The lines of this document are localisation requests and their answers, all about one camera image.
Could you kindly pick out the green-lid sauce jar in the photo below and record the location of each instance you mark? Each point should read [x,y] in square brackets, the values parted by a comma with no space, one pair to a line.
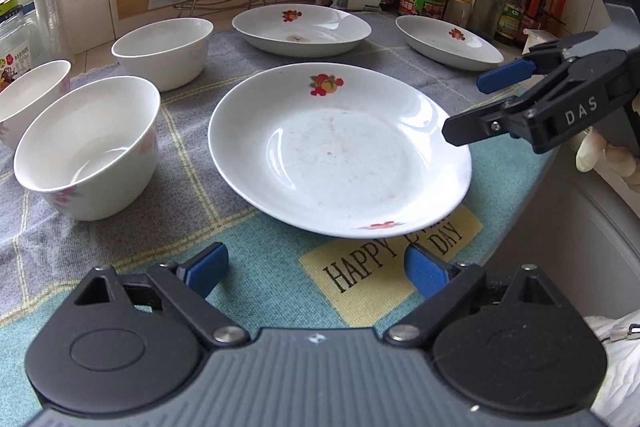
[422,2]

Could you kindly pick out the clear glass jar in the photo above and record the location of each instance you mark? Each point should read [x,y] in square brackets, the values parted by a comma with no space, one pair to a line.
[15,37]

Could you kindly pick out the person's right hand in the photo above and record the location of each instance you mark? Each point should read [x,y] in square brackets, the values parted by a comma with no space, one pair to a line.
[615,159]

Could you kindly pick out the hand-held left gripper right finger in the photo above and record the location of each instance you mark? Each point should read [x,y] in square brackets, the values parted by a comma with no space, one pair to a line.
[425,272]

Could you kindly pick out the plain white bowl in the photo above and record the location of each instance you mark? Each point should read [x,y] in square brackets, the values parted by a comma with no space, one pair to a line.
[165,62]

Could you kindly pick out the white plastic container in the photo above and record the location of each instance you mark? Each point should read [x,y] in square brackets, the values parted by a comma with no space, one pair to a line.
[540,39]

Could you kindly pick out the large white fruit-print plate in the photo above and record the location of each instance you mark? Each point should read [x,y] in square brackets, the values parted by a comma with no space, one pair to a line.
[340,157]

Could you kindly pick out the yellow-lid jar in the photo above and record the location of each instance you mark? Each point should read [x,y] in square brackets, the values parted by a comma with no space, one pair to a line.
[459,9]

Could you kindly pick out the clear bottle with red cap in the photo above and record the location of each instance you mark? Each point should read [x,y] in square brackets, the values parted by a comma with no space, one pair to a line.
[487,7]

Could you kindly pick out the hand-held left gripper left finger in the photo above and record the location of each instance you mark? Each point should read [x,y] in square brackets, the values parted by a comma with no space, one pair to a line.
[207,269]

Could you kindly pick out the white bowl with pink flowers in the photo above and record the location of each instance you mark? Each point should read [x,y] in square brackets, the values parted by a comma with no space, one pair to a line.
[30,92]
[85,142]

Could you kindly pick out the grey teal checked cloth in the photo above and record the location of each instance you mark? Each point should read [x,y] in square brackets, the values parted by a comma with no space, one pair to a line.
[200,217]

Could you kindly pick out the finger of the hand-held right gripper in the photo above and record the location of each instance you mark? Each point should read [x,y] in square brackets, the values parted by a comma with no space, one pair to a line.
[475,124]
[505,74]

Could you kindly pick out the white quilted jacket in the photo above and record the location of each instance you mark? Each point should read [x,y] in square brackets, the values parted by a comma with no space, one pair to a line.
[620,382]

